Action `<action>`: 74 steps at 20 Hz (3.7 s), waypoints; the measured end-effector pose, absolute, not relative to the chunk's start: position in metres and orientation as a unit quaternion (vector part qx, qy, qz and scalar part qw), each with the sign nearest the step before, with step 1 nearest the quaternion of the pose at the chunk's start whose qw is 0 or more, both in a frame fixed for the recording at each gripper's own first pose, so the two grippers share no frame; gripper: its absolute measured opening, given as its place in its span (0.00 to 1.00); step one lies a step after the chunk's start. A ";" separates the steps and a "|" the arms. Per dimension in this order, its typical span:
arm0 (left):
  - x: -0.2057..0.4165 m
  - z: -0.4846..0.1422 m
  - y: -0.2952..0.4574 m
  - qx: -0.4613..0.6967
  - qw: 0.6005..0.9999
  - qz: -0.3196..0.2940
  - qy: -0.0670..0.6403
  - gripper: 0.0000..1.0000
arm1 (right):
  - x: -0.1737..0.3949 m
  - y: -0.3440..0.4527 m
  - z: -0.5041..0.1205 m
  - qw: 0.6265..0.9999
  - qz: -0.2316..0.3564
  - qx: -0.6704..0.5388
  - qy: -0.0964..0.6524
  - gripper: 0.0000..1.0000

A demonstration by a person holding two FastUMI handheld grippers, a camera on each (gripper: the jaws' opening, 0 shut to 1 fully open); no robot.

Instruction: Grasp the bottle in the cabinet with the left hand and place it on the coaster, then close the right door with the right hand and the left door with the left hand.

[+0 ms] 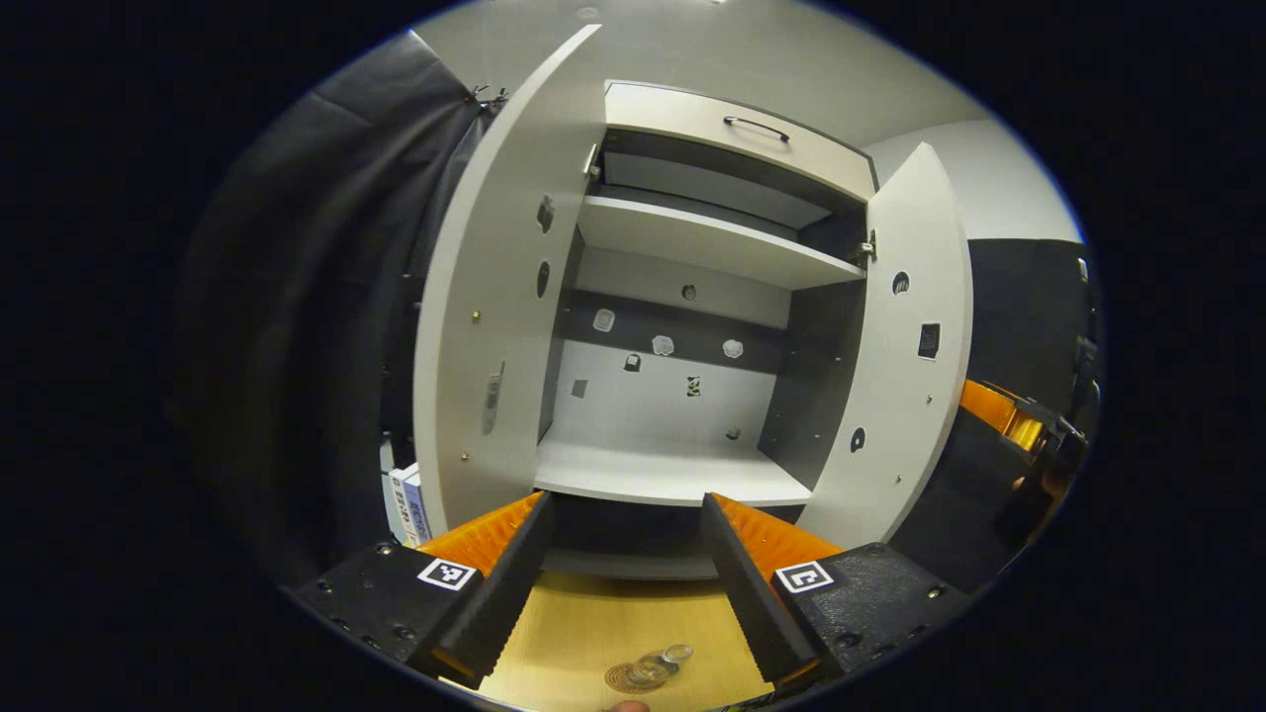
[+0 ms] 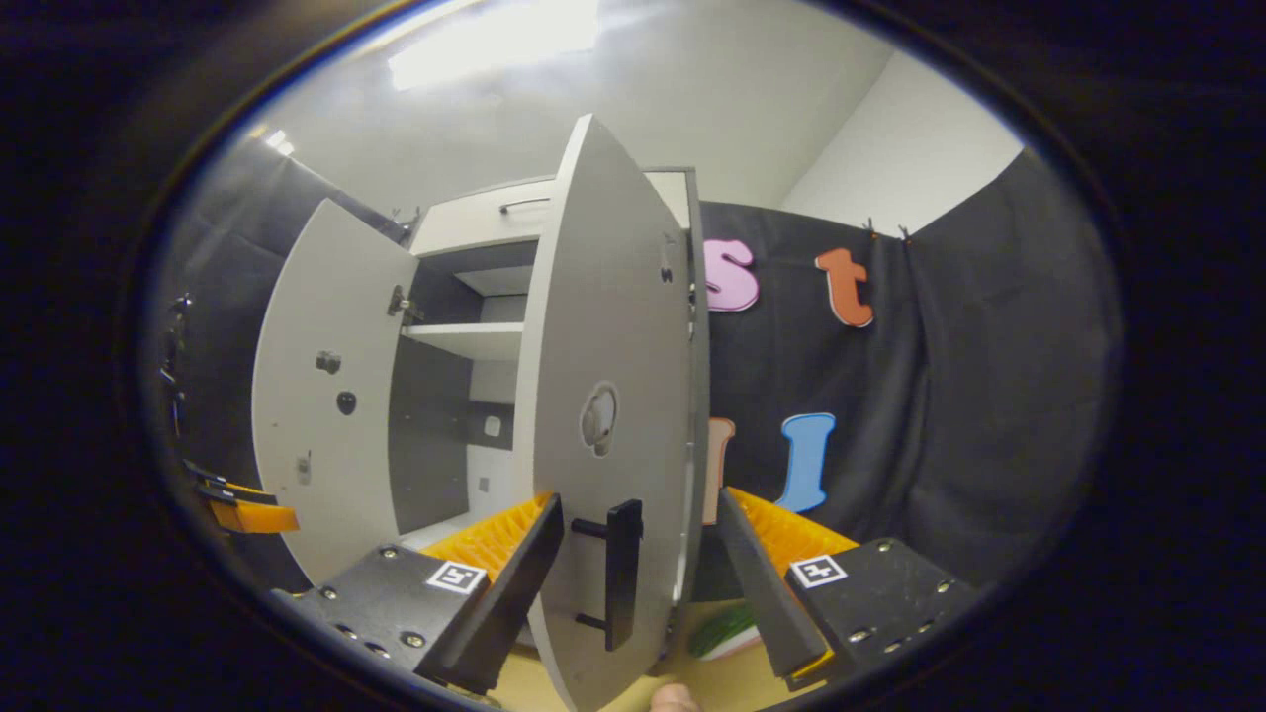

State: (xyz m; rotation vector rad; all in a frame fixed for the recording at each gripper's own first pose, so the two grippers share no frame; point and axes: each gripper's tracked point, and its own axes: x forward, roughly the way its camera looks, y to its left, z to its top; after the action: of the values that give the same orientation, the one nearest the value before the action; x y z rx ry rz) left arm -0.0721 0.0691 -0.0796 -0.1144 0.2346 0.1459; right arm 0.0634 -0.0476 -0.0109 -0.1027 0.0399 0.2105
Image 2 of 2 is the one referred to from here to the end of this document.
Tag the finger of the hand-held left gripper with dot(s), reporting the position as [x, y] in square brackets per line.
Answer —
[232, 485]
[252, 517]

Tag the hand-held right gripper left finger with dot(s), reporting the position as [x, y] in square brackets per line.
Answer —
[519, 593]

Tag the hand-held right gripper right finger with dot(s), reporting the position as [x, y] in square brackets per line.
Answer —
[767, 593]

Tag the white cabinet door camera sticker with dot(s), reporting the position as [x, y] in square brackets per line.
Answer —
[326, 277]

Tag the white cabinet door headphone sticker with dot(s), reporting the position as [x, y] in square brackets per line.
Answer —
[613, 326]

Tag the metal door hinge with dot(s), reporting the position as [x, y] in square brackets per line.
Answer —
[399, 305]
[304, 468]

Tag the white grey cabinet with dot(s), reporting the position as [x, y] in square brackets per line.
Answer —
[425, 425]

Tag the white cabinet shelf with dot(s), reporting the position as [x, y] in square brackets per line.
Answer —
[475, 341]

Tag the white cabinet drawer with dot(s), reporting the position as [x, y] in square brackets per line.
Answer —
[465, 222]

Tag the green white object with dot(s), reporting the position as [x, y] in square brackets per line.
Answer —
[722, 633]

